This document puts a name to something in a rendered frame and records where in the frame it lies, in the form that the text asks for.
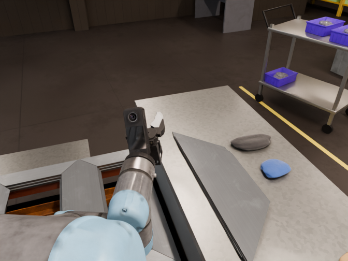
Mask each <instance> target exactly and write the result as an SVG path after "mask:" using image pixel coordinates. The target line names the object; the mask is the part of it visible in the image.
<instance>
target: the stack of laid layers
mask: <svg viewBox="0 0 348 261"><path fill-rule="evenodd" d="M123 162H124V161H121V162H116V163H112V164H107V165H102V166H98V167H97V169H98V175H99V181H100V188H101V194H102V198H103V204H104V210H105V213H108V208H107V202H106V196H105V190H104V185H103V179H102V173H101V172H104V171H109V170H114V169H118V168H121V167H122V164H123ZM55 182H60V211H62V174H61V175H56V176H51V177H46V178H42V179H37V180H32V181H27V182H22V183H18V184H13V185H8V186H4V185H3V186H4V187H6V188H8V189H10V192H14V191H19V190H24V189H29V188H32V187H36V186H41V185H46V184H50V183H55ZM1 185H2V184H1ZM8 199H9V197H8ZM7 205H8V201H7ZM7 205H6V209H5V213H4V214H6V211H7Z"/></svg>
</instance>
